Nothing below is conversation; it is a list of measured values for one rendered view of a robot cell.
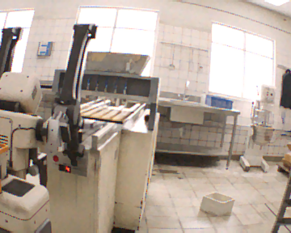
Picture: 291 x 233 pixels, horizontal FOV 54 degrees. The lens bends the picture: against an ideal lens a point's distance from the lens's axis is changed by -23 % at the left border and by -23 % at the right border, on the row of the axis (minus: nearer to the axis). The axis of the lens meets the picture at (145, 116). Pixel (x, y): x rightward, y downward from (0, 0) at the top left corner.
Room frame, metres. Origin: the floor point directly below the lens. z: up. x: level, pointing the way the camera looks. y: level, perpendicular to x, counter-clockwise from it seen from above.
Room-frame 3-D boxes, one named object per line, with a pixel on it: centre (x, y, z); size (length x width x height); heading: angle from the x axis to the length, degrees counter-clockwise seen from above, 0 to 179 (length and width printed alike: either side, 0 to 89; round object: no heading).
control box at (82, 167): (1.54, 0.35, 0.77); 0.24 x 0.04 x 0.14; 86
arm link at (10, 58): (1.47, 0.73, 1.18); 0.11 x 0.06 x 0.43; 87
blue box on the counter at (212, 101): (5.15, -1.07, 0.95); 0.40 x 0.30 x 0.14; 97
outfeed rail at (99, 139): (2.51, 0.14, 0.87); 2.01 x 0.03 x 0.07; 176
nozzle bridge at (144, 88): (2.41, 0.29, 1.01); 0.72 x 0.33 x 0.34; 86
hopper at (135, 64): (2.41, 0.29, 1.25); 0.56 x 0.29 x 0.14; 86
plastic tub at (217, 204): (2.99, -0.81, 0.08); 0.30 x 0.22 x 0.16; 38
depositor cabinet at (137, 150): (2.88, 0.26, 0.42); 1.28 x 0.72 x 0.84; 176
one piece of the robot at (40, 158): (1.28, 0.53, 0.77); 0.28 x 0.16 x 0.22; 86
